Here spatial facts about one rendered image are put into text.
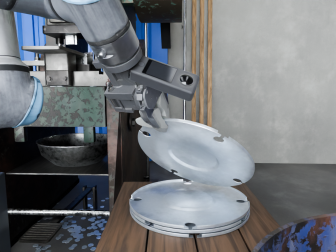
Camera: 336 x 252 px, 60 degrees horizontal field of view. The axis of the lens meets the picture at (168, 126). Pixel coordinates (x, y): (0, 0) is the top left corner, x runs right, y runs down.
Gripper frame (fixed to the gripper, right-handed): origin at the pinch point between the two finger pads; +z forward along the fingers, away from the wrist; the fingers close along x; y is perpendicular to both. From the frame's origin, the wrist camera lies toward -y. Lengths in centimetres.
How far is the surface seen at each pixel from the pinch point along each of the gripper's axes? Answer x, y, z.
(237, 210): 8.6, -14.1, 18.6
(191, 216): 13.6, -5.8, 13.6
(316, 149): -118, -36, 181
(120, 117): -16.9, 29.9, 19.6
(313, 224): 17.6, -28.5, -4.9
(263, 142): -110, 4, 164
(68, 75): -29, 55, 11
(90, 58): -47, 59, 18
